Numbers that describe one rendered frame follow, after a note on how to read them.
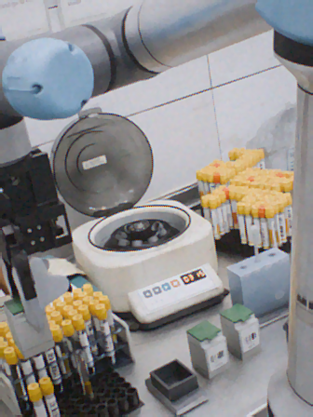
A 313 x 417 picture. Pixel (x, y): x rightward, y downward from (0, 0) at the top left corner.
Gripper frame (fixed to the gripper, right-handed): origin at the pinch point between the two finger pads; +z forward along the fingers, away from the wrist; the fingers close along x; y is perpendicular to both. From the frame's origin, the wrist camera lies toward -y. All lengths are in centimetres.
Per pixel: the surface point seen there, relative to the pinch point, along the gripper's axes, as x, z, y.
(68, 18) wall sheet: 57, -28, 36
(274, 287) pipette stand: 6.0, 16.6, 42.2
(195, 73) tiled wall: 60, -9, 65
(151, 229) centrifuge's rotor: 34, 12, 35
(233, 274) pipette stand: 8.1, 12.3, 35.9
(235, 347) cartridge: 1.1, 20.3, 30.1
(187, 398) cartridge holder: -4.0, 20.6, 18.1
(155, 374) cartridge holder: 1.6, 18.6, 16.2
